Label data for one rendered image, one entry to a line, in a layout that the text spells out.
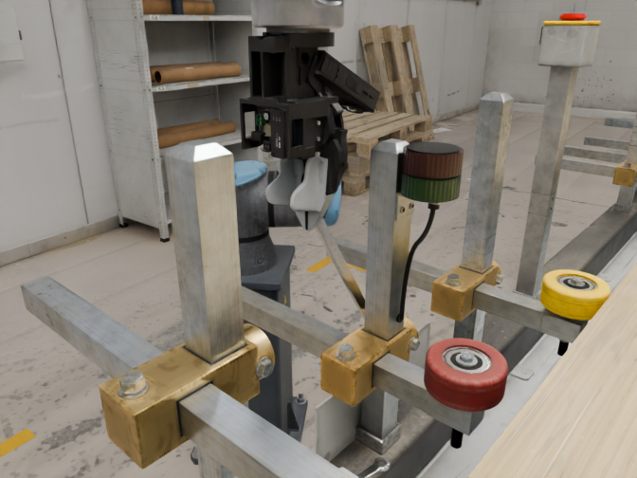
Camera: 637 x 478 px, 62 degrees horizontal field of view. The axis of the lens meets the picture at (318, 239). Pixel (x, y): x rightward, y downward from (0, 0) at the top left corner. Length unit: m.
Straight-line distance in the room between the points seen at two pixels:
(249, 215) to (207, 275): 0.98
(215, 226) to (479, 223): 0.51
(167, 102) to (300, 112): 3.23
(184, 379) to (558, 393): 0.34
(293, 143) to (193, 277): 0.19
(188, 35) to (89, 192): 1.22
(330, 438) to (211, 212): 0.40
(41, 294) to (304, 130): 0.32
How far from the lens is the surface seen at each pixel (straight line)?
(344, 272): 0.67
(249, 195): 1.36
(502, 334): 1.02
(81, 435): 1.96
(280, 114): 0.52
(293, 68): 0.53
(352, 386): 0.61
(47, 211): 3.39
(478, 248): 0.83
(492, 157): 0.79
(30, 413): 2.12
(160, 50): 3.70
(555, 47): 1.00
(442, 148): 0.55
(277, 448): 0.38
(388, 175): 0.57
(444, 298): 0.80
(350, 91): 0.59
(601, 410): 0.55
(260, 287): 1.38
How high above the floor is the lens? 1.22
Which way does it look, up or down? 22 degrees down
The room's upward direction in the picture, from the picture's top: straight up
